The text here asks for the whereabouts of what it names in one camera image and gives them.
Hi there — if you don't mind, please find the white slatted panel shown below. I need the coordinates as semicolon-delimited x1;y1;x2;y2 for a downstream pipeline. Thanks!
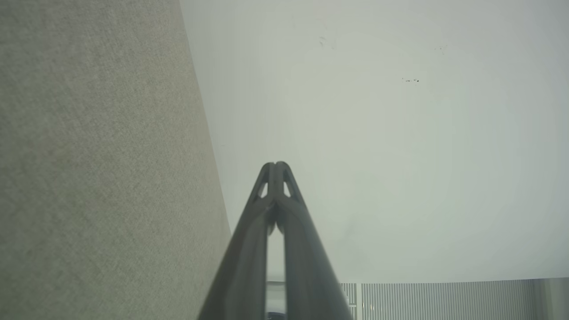
340;278;538;320

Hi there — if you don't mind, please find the grey fabric sofa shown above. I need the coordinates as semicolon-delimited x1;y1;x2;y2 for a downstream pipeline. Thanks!
0;0;232;320

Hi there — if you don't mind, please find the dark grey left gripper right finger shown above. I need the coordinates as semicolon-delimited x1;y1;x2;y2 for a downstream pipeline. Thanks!
276;161;354;320

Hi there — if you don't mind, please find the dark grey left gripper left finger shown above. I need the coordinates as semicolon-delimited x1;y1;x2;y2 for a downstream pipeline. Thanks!
198;162;277;320

